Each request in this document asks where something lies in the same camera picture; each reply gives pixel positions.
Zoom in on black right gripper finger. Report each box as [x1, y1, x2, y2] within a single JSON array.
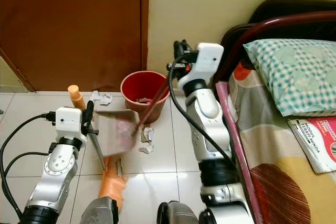
[[174, 39, 192, 61]]

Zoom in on grey dustpan with red handle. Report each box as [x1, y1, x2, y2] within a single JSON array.
[[96, 69, 173, 157]]

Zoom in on orange broom with metal pole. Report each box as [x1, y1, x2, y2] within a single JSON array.
[[68, 85, 128, 213]]

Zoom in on orange cushion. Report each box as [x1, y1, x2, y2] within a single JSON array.
[[235, 61, 253, 81]]

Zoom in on red plastic bucket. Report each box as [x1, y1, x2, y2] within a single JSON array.
[[121, 71, 171, 125]]

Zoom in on grey left robot leg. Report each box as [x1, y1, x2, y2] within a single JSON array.
[[80, 196, 119, 224]]

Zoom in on grey robot leg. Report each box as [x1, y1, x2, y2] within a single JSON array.
[[156, 200, 201, 224], [80, 196, 119, 224]]

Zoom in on brown wooden door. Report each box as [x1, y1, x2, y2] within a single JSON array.
[[0, 0, 142, 92]]

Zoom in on green checkered pillow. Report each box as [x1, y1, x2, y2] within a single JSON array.
[[243, 39, 336, 117]]

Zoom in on dark brown headboard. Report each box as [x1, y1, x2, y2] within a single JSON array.
[[220, 0, 336, 51]]

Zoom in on grey right robot leg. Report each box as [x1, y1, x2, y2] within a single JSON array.
[[156, 200, 201, 224]]

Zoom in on yellow brown patterned bedsheet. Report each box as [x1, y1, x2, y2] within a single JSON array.
[[228, 69, 336, 224]]

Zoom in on red and white book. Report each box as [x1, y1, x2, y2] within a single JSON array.
[[287, 116, 336, 175]]

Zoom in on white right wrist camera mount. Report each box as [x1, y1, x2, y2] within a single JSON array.
[[189, 43, 224, 83]]

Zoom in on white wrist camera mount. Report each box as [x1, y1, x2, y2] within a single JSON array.
[[189, 43, 224, 83], [56, 107, 85, 140]]

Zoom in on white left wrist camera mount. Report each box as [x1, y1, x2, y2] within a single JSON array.
[[56, 107, 85, 140]]

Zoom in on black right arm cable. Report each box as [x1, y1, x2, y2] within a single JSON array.
[[168, 55, 241, 171]]

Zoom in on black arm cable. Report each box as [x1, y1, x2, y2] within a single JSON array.
[[0, 111, 58, 221], [168, 55, 241, 171]]

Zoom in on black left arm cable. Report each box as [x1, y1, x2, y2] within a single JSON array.
[[0, 111, 58, 221]]

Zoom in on brown wooden door frame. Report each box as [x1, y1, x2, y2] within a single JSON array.
[[139, 0, 150, 71]]

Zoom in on pink bed frame rail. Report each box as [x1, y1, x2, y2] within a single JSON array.
[[214, 81, 263, 224]]

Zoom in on dark red curved bed rail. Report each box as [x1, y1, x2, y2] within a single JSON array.
[[215, 10, 336, 83]]

